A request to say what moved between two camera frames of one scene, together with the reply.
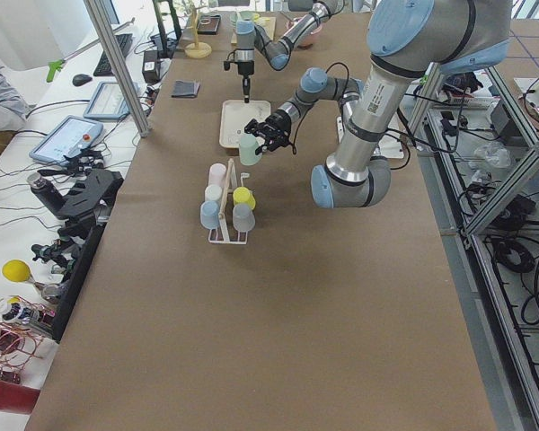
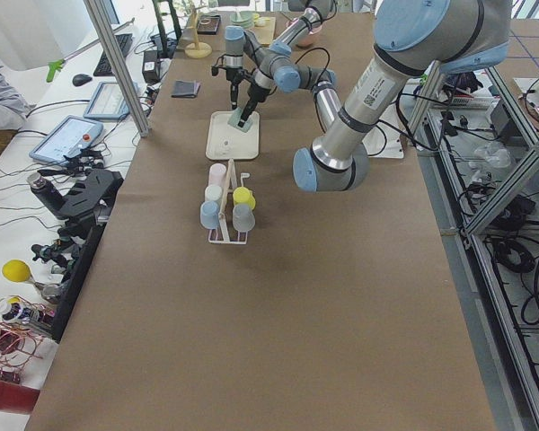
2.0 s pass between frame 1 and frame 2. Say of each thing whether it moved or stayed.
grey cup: stayed
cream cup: stayed
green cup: moved
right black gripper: moved
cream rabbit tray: moved
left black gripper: moved
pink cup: stayed
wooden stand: stayed
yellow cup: stayed
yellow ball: stayed
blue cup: stayed
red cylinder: stayed
